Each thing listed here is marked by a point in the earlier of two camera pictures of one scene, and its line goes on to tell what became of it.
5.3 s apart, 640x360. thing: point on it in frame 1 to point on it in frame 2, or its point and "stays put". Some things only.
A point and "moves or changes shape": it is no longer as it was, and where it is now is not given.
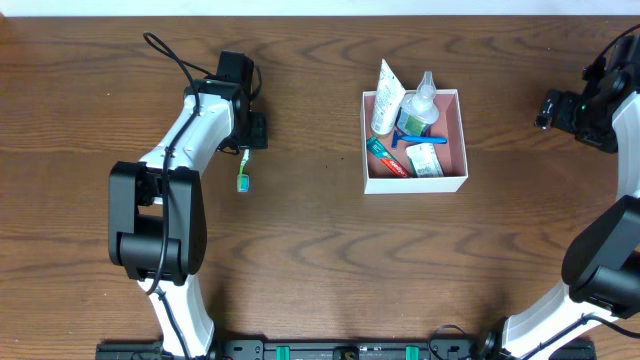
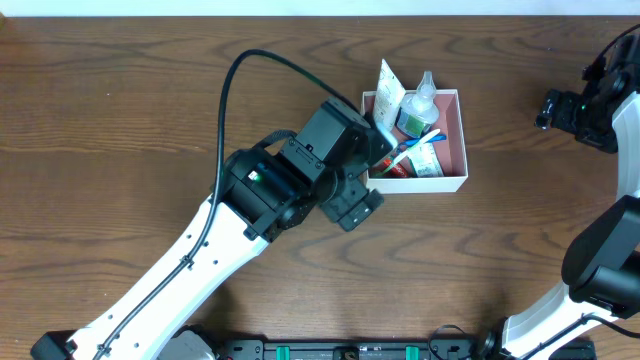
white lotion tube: (389, 97) stays put
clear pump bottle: (419, 112) stays put
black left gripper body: (256, 131) to (379, 145)
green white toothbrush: (243, 180) moves or changes shape
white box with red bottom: (379, 179) stays put
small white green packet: (425, 161) stays put
